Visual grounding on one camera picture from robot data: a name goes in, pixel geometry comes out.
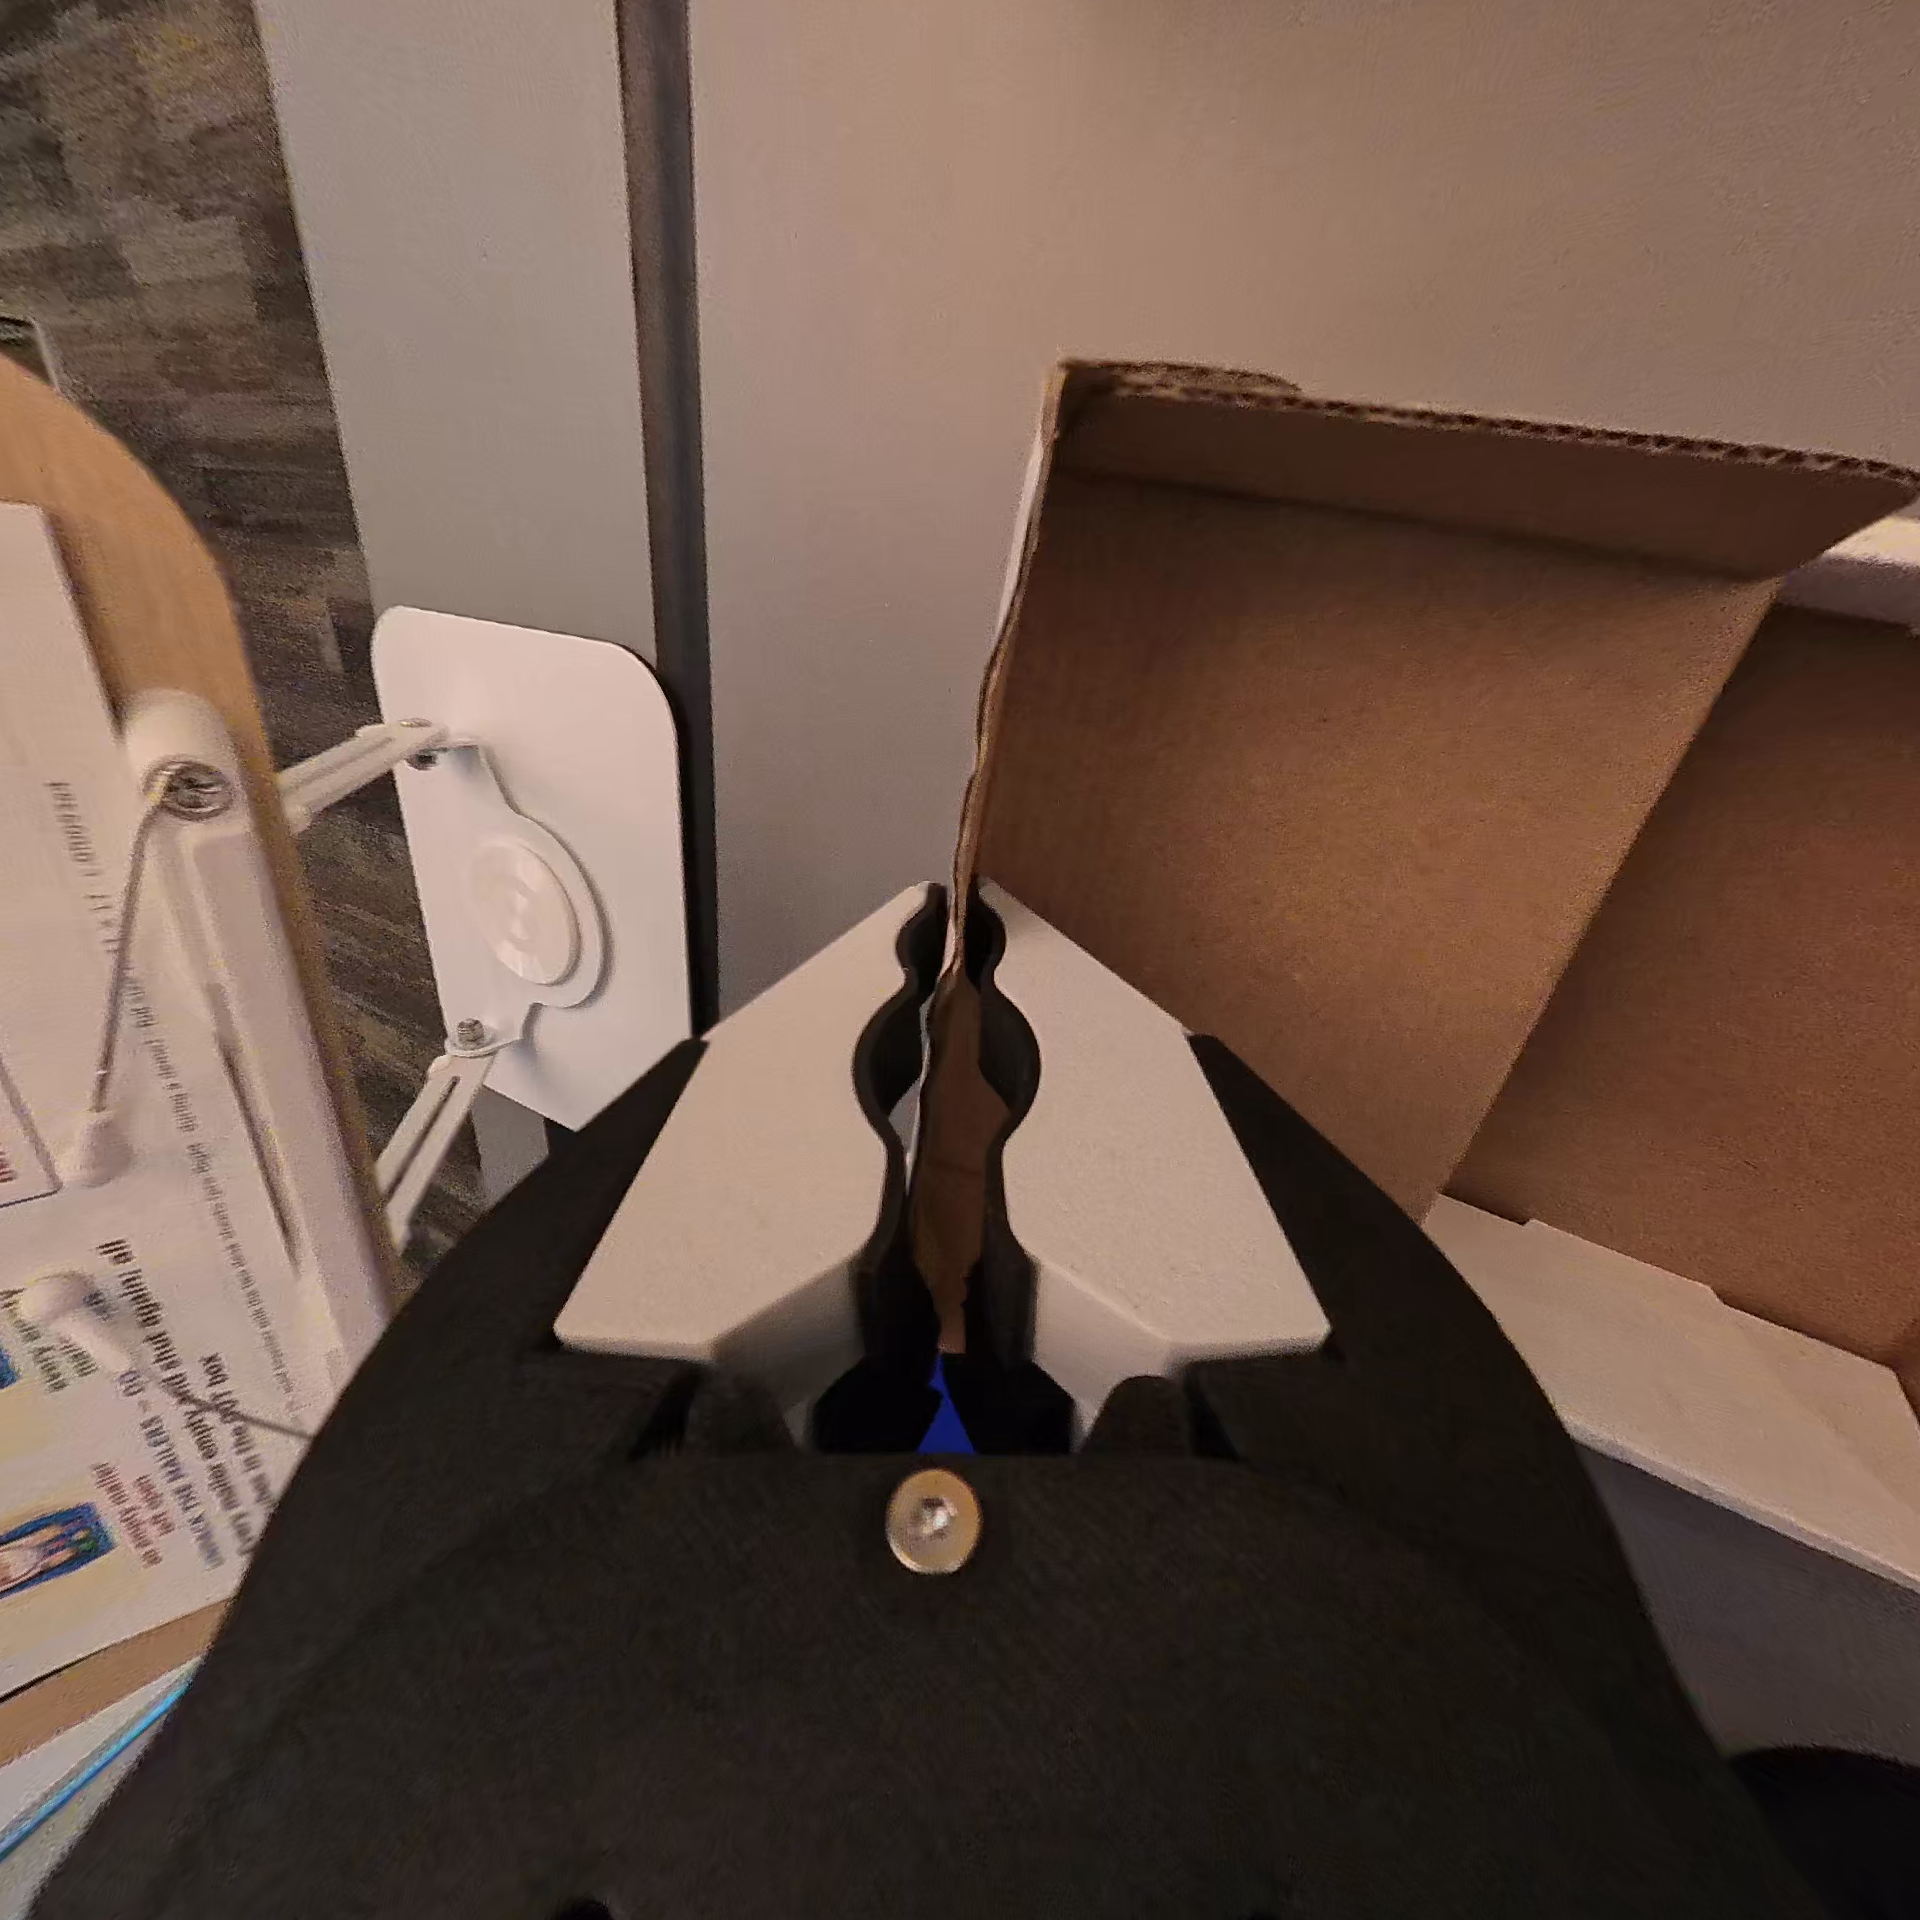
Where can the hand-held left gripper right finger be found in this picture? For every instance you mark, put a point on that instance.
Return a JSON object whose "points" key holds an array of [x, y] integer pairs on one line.
{"points": [[1154, 1185]]}

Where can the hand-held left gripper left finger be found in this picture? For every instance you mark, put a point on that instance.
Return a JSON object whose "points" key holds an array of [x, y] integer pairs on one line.
{"points": [[749, 1142]]}

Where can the white cardboard box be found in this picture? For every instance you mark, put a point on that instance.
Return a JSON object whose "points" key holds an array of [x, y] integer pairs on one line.
{"points": [[1320, 781]]}

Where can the blue plastic storage bin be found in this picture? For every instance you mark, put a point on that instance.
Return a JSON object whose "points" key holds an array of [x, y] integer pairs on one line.
{"points": [[944, 1418]]}

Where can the printed sign on wooden board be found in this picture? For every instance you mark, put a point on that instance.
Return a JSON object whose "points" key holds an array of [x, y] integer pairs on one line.
{"points": [[180, 1350]]}

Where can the black rounded pad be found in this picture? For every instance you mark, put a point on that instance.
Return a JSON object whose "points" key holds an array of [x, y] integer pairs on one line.
{"points": [[1844, 1846]]}

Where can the light blue flat object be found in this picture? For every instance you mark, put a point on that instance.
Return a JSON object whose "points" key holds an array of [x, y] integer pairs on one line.
{"points": [[60, 1829]]}

